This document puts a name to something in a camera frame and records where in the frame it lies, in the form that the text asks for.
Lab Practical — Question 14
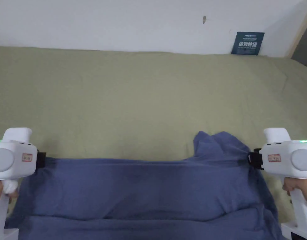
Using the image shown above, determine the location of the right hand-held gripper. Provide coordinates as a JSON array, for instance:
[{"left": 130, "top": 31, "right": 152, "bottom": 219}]
[{"left": 248, "top": 127, "right": 307, "bottom": 240}]

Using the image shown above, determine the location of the dark blue shirt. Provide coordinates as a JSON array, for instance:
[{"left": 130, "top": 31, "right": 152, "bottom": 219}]
[{"left": 4, "top": 130, "right": 285, "bottom": 240}]

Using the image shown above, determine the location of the dark blue sign card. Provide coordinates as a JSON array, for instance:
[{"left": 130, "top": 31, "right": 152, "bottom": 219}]
[{"left": 231, "top": 31, "right": 265, "bottom": 56}]

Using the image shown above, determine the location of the person's right hand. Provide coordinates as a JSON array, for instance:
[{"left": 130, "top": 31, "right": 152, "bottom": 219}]
[{"left": 282, "top": 178, "right": 307, "bottom": 225}]

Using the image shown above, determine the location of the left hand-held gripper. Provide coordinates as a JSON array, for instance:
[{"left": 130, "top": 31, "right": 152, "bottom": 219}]
[{"left": 0, "top": 127, "right": 47, "bottom": 240}]

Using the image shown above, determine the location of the bed with pale green sheet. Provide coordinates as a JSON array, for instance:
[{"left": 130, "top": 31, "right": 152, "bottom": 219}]
[{"left": 0, "top": 45, "right": 307, "bottom": 240}]

